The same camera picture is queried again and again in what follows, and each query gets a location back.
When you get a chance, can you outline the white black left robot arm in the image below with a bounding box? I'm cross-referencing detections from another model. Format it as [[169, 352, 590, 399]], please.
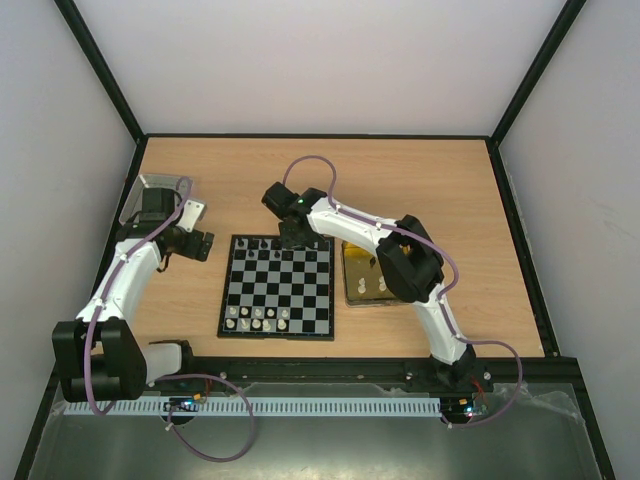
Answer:
[[52, 177, 214, 415]]

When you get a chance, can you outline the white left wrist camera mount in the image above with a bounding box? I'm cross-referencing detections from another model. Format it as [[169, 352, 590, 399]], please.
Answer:
[[176, 198, 207, 232]]

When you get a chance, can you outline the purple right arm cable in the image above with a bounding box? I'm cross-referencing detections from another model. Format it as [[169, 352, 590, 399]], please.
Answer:
[[282, 155, 524, 429]]

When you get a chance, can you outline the black enclosure frame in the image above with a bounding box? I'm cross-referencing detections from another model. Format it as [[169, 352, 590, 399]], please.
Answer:
[[14, 1, 615, 479]]

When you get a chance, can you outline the right controller circuit board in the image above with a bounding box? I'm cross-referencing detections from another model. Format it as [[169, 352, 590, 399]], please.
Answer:
[[440, 397, 488, 424]]

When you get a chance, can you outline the black silver chess board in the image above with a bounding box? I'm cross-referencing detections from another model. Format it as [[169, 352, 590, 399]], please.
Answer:
[[217, 234, 335, 341]]

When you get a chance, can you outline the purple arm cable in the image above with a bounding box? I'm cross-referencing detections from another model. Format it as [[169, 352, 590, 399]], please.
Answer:
[[84, 175, 257, 460], [282, 155, 524, 429]]

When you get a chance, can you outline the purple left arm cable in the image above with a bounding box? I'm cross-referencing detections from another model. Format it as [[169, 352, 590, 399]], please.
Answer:
[[84, 175, 257, 460]]

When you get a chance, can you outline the gold metal tin box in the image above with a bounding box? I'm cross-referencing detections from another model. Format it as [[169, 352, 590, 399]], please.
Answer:
[[341, 241, 402, 307]]

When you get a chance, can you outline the white slotted cable duct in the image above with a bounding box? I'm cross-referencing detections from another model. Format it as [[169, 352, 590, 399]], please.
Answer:
[[64, 395, 442, 417]]

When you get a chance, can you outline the controller circuit board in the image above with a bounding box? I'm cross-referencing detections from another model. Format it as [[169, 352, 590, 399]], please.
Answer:
[[440, 397, 488, 424], [162, 394, 208, 414]]

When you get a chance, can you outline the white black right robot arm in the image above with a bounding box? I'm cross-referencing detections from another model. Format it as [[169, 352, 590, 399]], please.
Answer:
[[262, 182, 476, 392]]

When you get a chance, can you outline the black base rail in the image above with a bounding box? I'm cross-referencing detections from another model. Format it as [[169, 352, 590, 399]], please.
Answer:
[[137, 355, 579, 394]]

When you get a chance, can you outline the left controller circuit board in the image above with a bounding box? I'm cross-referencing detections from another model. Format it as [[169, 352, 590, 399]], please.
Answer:
[[162, 394, 208, 414]]

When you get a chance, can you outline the silver metal tin lid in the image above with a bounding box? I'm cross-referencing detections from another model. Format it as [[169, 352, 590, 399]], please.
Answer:
[[119, 174, 193, 225]]

